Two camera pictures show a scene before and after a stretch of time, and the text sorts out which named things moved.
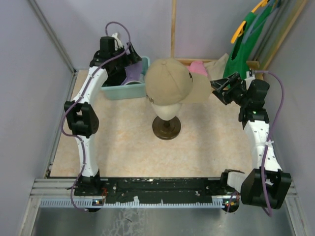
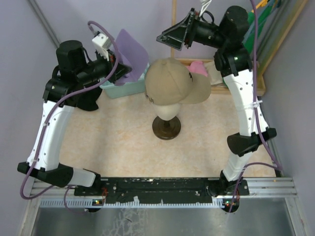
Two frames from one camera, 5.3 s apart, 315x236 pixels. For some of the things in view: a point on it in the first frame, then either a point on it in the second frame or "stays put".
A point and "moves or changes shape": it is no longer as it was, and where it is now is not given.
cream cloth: (215, 69) stays put
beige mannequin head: (168, 112) stays put
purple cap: (133, 72) moves or changes shape
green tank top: (237, 59) stays put
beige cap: (169, 82) stays put
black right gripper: (220, 84) → (183, 32)
